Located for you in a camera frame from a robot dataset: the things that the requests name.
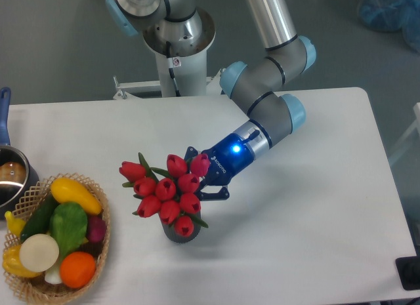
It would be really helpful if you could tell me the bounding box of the dark green cucumber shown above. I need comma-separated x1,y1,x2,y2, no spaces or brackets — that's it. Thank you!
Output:
20,194,59,243

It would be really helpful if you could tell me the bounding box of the dark grey ribbed vase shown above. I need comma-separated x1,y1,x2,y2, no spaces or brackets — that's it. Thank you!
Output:
162,213,201,243

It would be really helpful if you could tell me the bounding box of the orange fruit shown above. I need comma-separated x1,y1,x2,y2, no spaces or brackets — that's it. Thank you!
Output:
60,252,96,289

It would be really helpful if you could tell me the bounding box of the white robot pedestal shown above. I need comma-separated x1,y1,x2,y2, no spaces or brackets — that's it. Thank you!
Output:
114,8,224,100

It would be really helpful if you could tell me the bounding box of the red tulip bouquet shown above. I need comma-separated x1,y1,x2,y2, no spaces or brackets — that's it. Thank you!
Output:
119,153,210,228

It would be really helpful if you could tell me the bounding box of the purple red onion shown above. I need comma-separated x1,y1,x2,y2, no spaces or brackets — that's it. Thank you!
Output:
86,216,107,243

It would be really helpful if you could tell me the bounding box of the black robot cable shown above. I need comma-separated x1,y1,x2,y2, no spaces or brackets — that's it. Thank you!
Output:
165,41,181,97

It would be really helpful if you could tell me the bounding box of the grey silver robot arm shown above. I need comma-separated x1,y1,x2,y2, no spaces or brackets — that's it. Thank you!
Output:
105,0,316,201

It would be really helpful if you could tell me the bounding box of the woven wicker basket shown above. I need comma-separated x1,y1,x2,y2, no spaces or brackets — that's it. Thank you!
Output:
4,173,110,304

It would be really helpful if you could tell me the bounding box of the blue handled saucepan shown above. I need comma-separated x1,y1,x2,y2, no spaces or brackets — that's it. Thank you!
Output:
1,87,39,220

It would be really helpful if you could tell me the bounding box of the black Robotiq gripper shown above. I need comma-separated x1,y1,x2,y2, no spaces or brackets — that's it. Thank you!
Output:
184,133,254,200

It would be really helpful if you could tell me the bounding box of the white round onion slice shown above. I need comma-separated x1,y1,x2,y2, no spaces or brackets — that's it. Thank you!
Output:
19,234,59,272

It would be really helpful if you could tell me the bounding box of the blue plastic bag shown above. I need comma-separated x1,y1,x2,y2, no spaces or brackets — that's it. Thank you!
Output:
357,0,419,52

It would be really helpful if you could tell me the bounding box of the black device at edge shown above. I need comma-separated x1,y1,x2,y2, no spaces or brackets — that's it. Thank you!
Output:
395,256,419,291

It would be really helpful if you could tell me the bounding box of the green lettuce leaf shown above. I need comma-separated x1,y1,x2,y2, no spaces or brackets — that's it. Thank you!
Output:
44,201,89,285

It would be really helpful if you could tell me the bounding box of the yellow bell pepper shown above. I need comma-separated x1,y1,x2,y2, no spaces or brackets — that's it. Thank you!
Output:
3,245,42,278

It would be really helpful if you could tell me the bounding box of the yellow squash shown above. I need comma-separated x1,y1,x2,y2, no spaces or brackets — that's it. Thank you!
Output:
50,177,102,215

